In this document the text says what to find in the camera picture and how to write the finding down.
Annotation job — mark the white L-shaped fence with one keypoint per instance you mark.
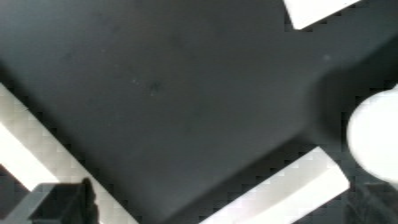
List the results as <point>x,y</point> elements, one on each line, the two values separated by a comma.
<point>178,98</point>

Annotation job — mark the white lamp bulb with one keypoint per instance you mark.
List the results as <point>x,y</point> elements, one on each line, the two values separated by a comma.
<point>372,135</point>

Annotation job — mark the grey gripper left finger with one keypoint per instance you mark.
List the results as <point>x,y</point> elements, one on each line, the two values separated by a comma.
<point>58,204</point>

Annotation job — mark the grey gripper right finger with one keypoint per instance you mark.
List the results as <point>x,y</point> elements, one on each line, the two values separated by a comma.
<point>372,205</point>

